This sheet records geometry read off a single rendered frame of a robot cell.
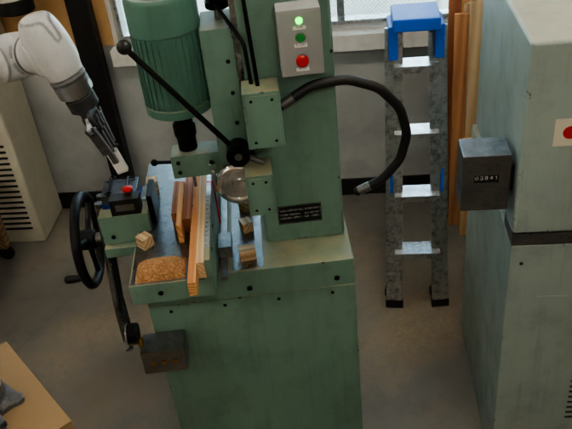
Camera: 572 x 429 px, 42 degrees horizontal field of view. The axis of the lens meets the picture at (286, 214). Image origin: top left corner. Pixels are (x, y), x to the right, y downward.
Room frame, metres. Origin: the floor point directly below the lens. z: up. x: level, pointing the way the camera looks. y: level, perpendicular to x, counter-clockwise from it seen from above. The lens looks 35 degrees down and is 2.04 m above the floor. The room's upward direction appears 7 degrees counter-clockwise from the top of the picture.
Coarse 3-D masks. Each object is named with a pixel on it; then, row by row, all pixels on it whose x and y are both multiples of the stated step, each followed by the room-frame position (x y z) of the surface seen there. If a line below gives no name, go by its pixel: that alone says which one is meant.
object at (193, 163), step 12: (204, 144) 1.78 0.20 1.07; (216, 144) 1.77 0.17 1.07; (180, 156) 1.73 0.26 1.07; (192, 156) 1.73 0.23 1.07; (204, 156) 1.73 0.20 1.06; (216, 156) 1.73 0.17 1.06; (180, 168) 1.73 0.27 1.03; (192, 168) 1.73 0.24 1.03; (204, 168) 1.73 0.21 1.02; (216, 168) 1.73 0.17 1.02
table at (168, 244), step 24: (168, 168) 1.97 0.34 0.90; (168, 192) 1.83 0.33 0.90; (216, 192) 1.86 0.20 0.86; (168, 216) 1.70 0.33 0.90; (216, 216) 1.74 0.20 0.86; (168, 240) 1.59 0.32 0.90; (216, 240) 1.63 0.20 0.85; (216, 264) 1.53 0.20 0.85; (144, 288) 1.41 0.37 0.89; (168, 288) 1.41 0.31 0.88
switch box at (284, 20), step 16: (304, 0) 1.65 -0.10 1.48; (288, 16) 1.60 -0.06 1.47; (304, 16) 1.60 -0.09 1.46; (320, 16) 1.60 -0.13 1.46; (288, 32) 1.60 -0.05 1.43; (304, 32) 1.60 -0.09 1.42; (320, 32) 1.60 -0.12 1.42; (288, 48) 1.60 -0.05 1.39; (304, 48) 1.60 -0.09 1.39; (320, 48) 1.60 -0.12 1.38; (288, 64) 1.60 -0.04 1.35; (320, 64) 1.60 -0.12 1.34
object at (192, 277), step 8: (192, 192) 1.75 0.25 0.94; (192, 200) 1.71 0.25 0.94; (192, 208) 1.67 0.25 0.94; (192, 216) 1.63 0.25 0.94; (192, 224) 1.59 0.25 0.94; (192, 232) 1.55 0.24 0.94; (192, 240) 1.52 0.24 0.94; (192, 248) 1.49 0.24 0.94; (192, 256) 1.45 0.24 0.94; (192, 264) 1.42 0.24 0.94; (192, 272) 1.39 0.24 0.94; (192, 280) 1.36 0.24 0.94; (192, 288) 1.35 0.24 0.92
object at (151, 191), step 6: (150, 180) 1.75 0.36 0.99; (150, 186) 1.71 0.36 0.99; (150, 192) 1.68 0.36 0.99; (156, 192) 1.75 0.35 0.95; (144, 198) 1.71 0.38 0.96; (150, 198) 1.67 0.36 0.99; (156, 198) 1.73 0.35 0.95; (150, 204) 1.67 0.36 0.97; (156, 204) 1.71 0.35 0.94; (150, 210) 1.67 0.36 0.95; (156, 210) 1.69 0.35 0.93; (156, 216) 1.67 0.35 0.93; (156, 222) 1.67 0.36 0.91
